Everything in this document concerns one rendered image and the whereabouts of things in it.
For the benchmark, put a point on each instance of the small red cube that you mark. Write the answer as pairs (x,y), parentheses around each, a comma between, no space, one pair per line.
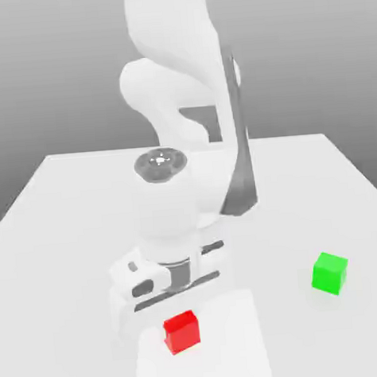
(182,334)

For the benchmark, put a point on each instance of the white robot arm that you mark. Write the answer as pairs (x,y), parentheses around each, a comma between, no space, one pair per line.
(167,81)

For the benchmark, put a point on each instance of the small green cube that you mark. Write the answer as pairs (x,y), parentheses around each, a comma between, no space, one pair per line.
(329,274)

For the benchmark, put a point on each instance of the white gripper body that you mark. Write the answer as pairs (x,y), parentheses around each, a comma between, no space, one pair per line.
(147,316)

